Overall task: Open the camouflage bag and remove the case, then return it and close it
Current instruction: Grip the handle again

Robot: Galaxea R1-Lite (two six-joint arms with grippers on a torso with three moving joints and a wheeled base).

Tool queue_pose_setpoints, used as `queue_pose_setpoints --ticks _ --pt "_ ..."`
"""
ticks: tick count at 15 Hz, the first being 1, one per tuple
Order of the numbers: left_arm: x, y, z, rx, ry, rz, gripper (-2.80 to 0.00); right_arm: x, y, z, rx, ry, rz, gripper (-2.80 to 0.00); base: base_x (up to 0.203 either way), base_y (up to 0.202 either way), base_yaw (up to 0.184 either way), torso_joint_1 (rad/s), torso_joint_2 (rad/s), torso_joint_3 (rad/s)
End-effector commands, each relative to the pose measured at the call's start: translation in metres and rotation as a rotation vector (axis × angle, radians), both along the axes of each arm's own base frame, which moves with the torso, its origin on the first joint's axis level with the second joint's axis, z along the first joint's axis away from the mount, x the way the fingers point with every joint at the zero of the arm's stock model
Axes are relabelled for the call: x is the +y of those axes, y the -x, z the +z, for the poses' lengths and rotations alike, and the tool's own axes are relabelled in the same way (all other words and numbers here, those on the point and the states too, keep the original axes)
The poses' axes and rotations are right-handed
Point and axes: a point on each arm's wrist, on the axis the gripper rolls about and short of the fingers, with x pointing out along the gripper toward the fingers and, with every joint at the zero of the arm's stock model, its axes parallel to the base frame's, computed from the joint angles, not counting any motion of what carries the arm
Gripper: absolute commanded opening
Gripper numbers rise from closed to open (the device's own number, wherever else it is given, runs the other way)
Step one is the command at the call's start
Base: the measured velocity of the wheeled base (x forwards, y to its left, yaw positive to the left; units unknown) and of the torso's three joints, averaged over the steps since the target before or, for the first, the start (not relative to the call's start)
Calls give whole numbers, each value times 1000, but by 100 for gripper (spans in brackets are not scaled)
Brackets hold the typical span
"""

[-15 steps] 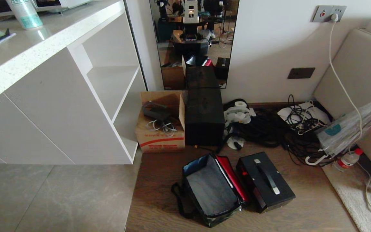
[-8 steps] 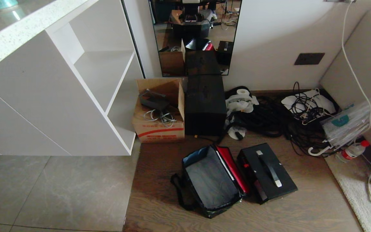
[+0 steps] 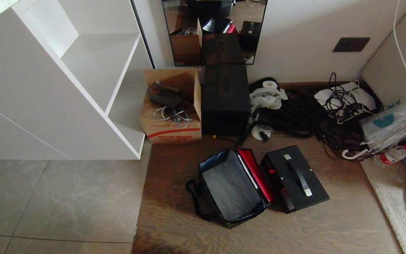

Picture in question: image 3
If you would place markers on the open black bag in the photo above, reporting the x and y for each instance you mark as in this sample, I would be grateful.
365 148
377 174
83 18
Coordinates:
231 190

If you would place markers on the cardboard box with red stripe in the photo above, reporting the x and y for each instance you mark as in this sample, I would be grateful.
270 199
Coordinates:
174 128

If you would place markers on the large black box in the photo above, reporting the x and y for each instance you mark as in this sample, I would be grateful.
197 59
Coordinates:
225 102

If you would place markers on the black power adapter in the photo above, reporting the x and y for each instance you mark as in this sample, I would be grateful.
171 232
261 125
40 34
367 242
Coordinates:
164 96

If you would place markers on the white tape roll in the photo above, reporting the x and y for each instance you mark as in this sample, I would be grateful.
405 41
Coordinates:
269 84

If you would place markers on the white flat board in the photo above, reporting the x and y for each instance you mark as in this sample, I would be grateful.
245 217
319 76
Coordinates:
367 98

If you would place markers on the white shelf unit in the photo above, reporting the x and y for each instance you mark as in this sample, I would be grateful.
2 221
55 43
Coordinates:
30 88

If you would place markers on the clear plastic umbrella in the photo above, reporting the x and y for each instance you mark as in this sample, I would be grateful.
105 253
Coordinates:
393 125

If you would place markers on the plastic bottle with red cap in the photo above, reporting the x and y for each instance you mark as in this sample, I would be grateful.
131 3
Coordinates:
393 155

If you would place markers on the beige rug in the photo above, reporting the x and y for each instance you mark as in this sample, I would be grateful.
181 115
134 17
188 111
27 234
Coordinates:
397 208

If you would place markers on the wall mirror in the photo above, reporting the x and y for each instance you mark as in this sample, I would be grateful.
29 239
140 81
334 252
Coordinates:
220 46

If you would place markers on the black wall socket plate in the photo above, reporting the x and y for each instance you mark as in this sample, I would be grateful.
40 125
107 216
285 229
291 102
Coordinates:
351 44

